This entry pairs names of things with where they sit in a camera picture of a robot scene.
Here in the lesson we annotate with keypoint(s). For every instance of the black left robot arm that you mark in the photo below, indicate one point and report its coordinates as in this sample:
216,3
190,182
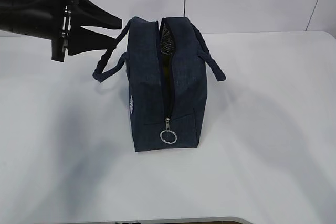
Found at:
9,18

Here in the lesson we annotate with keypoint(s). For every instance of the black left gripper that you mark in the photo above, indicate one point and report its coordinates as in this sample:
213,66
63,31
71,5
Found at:
48,19

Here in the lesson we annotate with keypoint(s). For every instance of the dark navy lunch bag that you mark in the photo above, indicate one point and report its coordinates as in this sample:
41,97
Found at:
166,63

